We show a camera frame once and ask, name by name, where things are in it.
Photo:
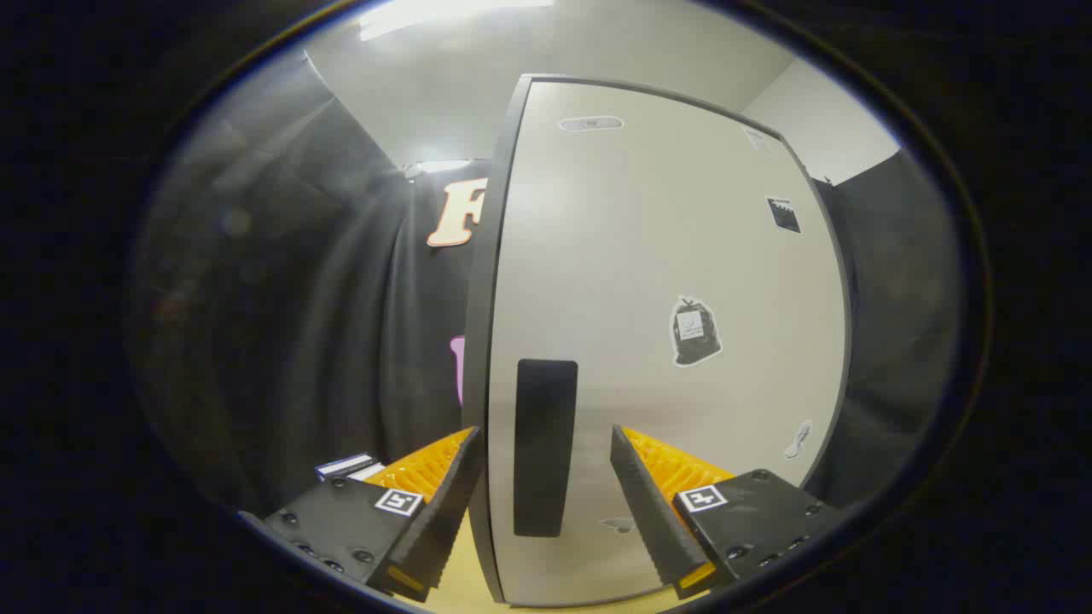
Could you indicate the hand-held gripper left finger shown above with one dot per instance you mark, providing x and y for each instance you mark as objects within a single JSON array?
[{"x": 444, "y": 529}]

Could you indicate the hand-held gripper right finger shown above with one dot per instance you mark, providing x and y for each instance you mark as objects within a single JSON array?
[{"x": 648, "y": 520}]

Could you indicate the grey and white shoe cabinet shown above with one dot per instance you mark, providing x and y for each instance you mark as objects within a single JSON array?
[{"x": 479, "y": 341}]

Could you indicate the white shoe cabinet door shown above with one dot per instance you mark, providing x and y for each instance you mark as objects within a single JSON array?
[{"x": 640, "y": 256}]

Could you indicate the blue spine book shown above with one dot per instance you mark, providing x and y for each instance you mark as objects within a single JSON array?
[{"x": 341, "y": 466}]

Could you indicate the black backdrop cloth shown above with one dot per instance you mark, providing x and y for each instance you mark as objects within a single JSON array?
[{"x": 299, "y": 298}]

